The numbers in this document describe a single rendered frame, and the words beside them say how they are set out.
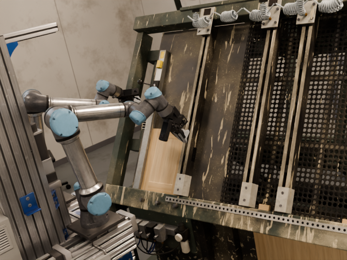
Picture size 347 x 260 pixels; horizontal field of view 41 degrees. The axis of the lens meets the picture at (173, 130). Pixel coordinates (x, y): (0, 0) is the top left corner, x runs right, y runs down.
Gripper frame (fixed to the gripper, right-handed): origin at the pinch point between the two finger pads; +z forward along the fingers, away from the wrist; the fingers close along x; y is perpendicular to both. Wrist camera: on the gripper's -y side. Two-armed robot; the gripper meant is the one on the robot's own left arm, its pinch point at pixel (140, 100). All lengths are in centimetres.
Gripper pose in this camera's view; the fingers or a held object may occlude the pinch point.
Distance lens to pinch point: 308.8
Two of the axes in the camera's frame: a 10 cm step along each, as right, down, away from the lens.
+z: 6.1, 2.4, 7.5
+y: -7.9, 2.9, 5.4
